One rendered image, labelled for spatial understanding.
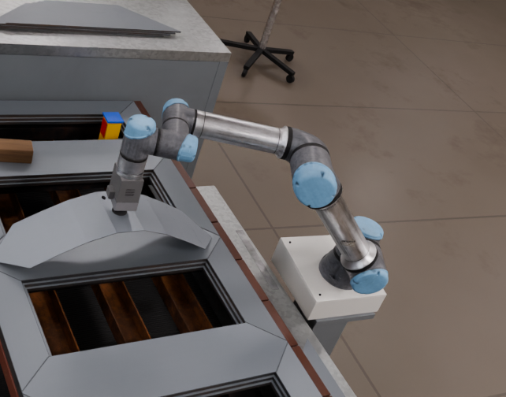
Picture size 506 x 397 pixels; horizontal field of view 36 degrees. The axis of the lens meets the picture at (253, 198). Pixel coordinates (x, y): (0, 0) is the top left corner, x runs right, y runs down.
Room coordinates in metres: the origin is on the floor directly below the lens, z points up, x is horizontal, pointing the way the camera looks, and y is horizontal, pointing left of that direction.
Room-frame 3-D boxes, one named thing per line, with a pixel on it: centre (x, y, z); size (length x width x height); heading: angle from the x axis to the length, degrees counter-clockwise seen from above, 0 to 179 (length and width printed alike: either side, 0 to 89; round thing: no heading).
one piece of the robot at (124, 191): (1.73, 0.35, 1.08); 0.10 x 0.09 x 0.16; 123
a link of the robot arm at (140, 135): (1.73, 0.34, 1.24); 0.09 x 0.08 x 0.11; 107
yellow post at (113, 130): (2.34, 0.56, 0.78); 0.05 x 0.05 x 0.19; 40
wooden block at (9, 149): (1.97, 0.76, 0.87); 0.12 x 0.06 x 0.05; 121
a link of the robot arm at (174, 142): (1.78, 0.25, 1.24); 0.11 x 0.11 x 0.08; 17
